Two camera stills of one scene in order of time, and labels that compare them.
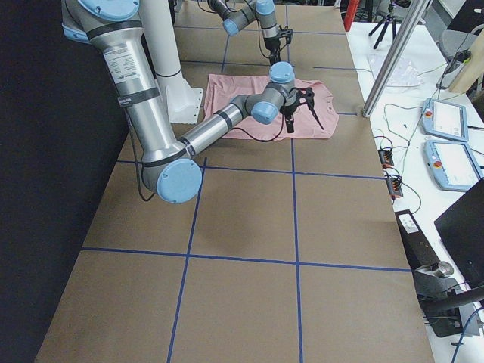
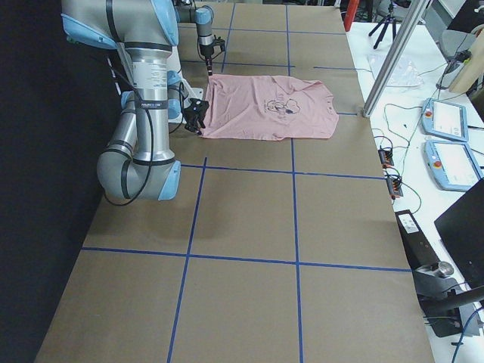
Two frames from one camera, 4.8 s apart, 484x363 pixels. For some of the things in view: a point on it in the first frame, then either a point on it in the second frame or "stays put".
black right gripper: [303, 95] -> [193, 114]
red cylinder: [350, 12] stays put
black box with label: [419, 249] stays put
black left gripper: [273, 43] -> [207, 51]
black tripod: [386, 21] stays put
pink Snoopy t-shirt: [221, 87] stays put
